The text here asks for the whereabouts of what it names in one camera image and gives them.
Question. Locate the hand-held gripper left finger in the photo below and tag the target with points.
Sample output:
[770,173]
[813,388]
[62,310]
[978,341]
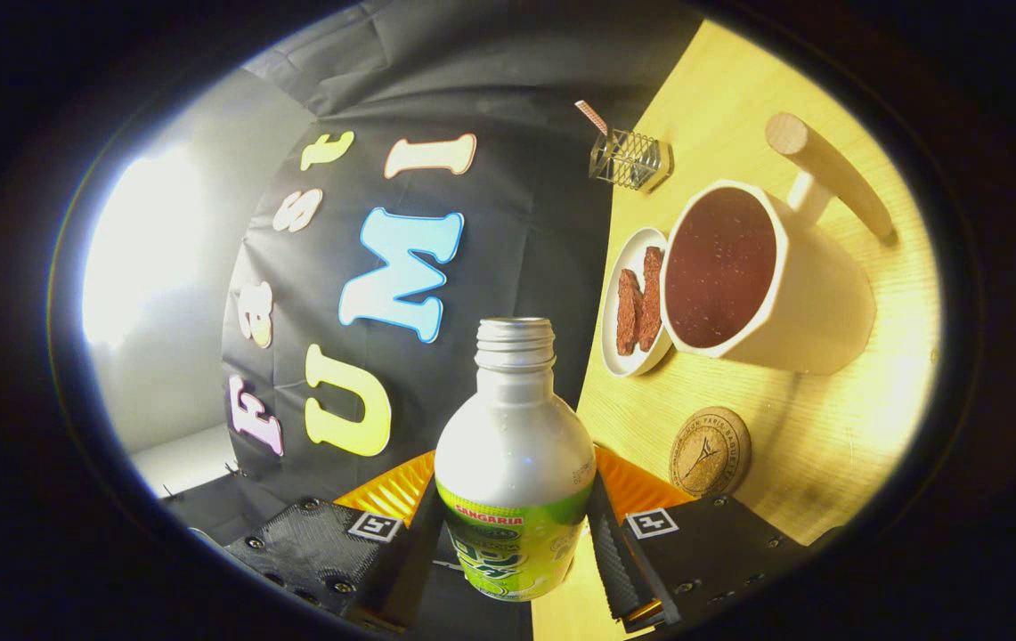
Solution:
[405,579]

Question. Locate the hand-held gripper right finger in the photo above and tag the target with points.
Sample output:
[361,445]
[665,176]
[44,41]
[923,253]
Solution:
[619,570]

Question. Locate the round cork coaster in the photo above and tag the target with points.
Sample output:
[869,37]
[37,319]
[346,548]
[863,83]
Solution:
[711,452]

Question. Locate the silver green label juice bottle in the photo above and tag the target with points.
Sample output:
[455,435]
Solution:
[512,445]

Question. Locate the wooden table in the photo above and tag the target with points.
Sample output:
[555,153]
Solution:
[828,427]

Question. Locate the brown meat piece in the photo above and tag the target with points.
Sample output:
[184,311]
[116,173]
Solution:
[651,298]
[628,312]

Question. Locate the white plate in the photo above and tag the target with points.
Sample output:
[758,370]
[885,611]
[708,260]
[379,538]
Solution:
[625,251]

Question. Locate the black backdrop cloth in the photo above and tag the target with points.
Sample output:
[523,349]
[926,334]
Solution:
[516,223]

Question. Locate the pink striped straw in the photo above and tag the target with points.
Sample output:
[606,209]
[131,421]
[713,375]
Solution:
[590,116]

